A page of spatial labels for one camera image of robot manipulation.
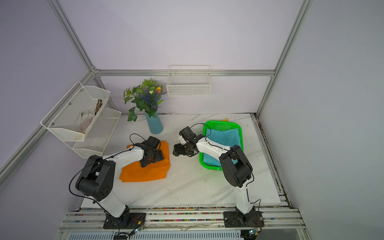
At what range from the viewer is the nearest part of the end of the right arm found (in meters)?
0.70

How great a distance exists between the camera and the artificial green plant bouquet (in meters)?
0.86

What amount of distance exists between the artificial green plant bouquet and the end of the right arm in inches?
9.7
